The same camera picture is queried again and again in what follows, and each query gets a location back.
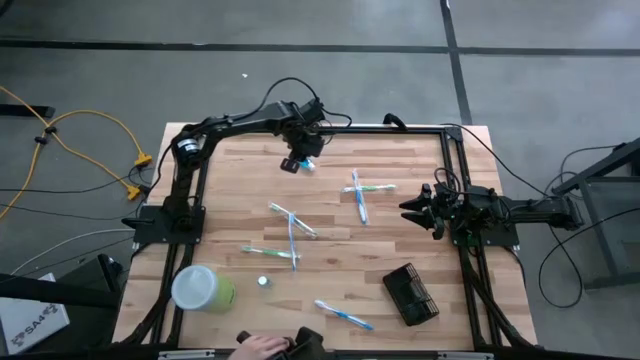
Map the black metal cart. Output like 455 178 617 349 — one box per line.
551 136 640 292

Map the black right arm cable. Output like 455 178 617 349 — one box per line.
439 122 551 199

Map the white cardboard box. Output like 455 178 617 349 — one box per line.
0 272 72 356

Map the white floor cable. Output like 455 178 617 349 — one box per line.
9 228 136 276

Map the blue toothbrush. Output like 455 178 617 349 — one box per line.
351 168 370 226
286 211 300 273
313 298 375 332

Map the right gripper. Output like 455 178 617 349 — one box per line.
398 182 464 241

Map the yellow extension cord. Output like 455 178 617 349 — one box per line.
0 84 154 221

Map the black aluminium table frame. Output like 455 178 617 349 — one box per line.
112 123 539 351

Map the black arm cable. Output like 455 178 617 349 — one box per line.
248 76 354 146
439 122 551 199

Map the silver table bracket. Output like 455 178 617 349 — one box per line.
157 349 217 360
437 350 496 360

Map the person's hand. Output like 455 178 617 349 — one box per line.
227 334 292 360

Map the black floor cable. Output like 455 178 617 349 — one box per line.
0 201 149 222
0 167 151 195
537 206 640 309
558 143 626 189

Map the black equipment stand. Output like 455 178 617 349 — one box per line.
0 253 125 310

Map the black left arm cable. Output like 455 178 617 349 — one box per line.
248 76 354 146

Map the black floor bar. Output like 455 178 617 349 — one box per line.
0 103 57 120

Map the black wire basket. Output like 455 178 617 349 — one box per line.
381 261 441 328

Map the green canister white lid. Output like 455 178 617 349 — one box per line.
170 264 237 315

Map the black frame cable plug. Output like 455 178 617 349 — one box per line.
382 112 409 131

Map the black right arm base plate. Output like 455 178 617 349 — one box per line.
451 219 522 248

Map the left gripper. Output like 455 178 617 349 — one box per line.
279 123 327 175

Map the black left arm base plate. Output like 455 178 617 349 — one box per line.
121 203 207 246

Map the black leader arm handle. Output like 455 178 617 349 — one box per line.
235 326 327 360

